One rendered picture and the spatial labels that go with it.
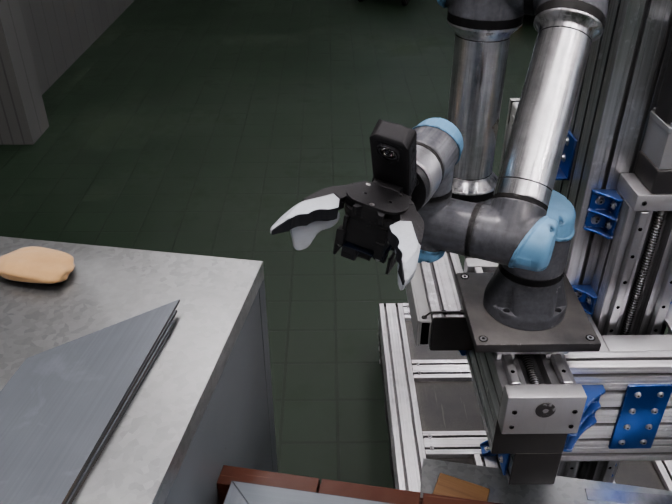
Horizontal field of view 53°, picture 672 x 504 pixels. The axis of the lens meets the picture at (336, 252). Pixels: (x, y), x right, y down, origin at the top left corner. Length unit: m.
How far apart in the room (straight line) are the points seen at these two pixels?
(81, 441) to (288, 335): 1.85
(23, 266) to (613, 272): 1.14
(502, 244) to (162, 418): 0.57
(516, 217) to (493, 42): 0.31
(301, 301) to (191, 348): 1.84
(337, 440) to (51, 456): 1.50
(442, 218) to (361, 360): 1.82
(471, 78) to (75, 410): 0.79
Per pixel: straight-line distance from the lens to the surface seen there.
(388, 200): 0.76
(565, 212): 1.21
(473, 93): 1.13
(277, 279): 3.16
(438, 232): 0.94
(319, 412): 2.52
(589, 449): 1.56
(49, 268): 1.42
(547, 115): 0.97
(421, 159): 0.84
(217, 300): 1.31
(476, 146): 1.16
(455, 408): 2.28
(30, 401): 1.15
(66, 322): 1.33
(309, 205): 0.74
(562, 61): 1.00
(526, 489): 1.50
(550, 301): 1.27
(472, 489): 1.41
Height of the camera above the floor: 1.83
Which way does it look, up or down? 33 degrees down
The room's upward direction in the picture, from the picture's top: straight up
